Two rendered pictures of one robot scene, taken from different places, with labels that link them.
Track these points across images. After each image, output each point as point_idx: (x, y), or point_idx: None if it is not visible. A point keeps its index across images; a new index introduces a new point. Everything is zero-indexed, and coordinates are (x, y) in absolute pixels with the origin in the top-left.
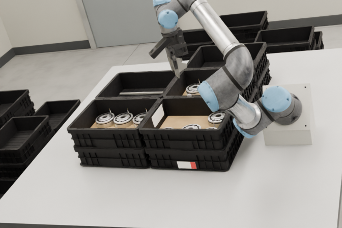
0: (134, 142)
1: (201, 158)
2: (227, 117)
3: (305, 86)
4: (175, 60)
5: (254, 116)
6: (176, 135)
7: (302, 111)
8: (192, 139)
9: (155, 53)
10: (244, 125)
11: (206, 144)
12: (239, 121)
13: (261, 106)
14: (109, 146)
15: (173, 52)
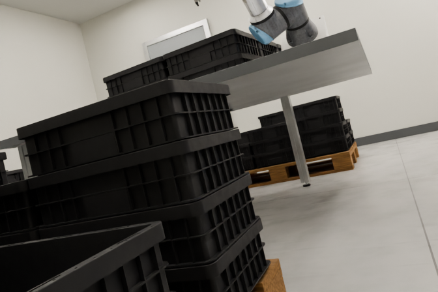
0: (158, 72)
1: (219, 70)
2: (244, 33)
3: (319, 17)
4: None
5: (266, 6)
6: (195, 51)
7: (318, 32)
8: (210, 49)
9: None
10: (257, 17)
11: (223, 52)
12: (251, 13)
13: (274, 7)
14: (137, 85)
15: None
